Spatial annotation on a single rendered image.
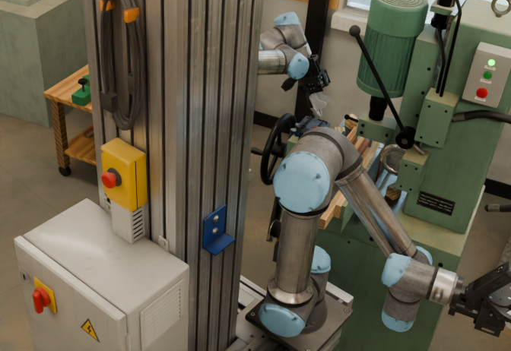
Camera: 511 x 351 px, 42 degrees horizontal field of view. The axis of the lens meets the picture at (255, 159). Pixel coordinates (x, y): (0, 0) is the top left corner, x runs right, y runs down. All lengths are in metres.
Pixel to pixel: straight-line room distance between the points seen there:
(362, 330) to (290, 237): 1.18
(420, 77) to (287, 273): 0.84
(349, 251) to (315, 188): 1.04
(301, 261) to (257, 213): 1.95
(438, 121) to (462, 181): 0.27
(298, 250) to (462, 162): 0.83
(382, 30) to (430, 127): 0.33
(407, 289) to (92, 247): 0.69
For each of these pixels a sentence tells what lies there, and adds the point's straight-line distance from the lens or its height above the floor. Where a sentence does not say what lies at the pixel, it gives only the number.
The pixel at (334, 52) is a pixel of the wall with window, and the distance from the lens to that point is 3.78.
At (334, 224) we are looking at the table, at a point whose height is 0.87.
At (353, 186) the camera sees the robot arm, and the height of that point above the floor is 1.33.
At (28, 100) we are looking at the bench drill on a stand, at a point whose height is 0.16.
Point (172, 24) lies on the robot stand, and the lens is 1.18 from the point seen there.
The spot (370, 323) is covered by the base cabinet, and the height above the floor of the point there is 0.35.
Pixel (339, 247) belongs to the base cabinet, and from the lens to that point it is 2.40.
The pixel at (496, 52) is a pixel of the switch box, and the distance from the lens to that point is 1.97.
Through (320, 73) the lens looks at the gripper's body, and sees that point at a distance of 2.20.
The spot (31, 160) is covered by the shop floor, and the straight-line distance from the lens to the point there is 3.91.
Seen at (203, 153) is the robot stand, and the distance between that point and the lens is 1.38.
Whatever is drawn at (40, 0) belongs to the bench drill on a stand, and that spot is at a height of 0.70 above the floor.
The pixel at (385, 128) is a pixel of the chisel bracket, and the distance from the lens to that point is 2.29.
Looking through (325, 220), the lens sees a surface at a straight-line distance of 2.05.
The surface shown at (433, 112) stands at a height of 1.26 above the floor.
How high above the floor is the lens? 2.26
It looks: 36 degrees down
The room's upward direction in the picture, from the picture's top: 5 degrees clockwise
